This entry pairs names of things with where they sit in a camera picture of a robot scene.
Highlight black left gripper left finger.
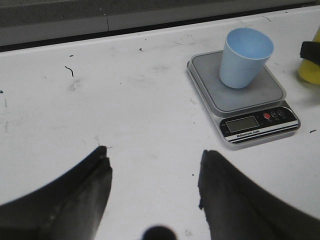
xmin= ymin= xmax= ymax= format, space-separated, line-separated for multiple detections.
xmin=0 ymin=146 xmax=113 ymax=240

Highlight silver digital kitchen scale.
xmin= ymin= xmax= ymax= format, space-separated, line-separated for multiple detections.
xmin=187 ymin=51 xmax=301 ymax=149

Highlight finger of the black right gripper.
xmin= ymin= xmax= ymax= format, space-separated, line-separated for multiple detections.
xmin=299 ymin=41 xmax=320 ymax=64

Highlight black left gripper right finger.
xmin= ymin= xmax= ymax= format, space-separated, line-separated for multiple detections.
xmin=198 ymin=150 xmax=320 ymax=240

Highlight light blue plastic cup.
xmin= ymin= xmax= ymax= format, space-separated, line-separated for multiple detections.
xmin=219 ymin=27 xmax=274 ymax=89

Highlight yellow squeeze bottle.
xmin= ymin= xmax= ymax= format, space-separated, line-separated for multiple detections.
xmin=297 ymin=28 xmax=320 ymax=85

